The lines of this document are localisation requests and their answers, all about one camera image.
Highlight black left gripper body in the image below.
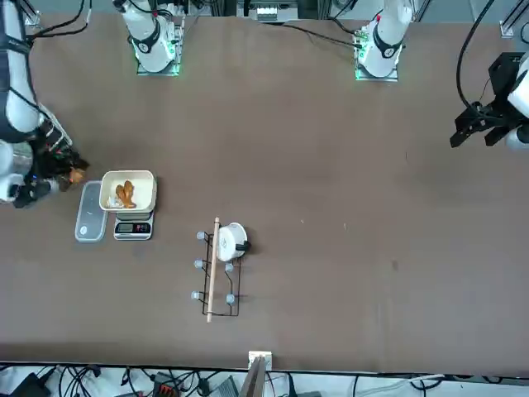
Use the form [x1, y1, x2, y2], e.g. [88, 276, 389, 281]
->
[479, 52, 525, 122]

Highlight clear plastic container lid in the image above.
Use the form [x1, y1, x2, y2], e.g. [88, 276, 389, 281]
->
[74, 180, 108, 244]

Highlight black wire cup rack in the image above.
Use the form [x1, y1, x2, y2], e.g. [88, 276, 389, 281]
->
[191, 217, 244, 324]

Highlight black power adapter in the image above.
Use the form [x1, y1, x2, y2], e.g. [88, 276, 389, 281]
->
[6, 371, 53, 397]

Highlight cream plastic container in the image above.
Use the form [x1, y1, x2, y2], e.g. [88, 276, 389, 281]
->
[98, 169, 159, 215]

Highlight aluminium camera post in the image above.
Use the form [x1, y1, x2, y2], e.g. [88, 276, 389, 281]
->
[239, 355, 268, 397]

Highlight white digital kitchen scale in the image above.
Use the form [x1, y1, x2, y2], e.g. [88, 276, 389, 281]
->
[113, 208, 155, 242]

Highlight black table cable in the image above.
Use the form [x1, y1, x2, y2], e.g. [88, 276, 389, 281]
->
[24, 0, 93, 42]

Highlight black power strip red switches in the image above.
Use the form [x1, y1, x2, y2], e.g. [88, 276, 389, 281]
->
[150, 371, 185, 397]

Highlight brown toy chicken leg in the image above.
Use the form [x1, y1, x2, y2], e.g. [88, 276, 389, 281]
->
[114, 179, 138, 210]

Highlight white post bracket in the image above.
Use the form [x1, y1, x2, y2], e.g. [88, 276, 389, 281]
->
[247, 350, 274, 370]

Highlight white cup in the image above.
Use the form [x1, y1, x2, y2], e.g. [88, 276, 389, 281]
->
[217, 222, 252, 263]

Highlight grey socket block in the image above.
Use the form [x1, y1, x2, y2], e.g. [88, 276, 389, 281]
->
[255, 4, 279, 22]

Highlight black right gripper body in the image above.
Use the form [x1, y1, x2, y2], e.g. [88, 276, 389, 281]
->
[12, 181, 51, 208]

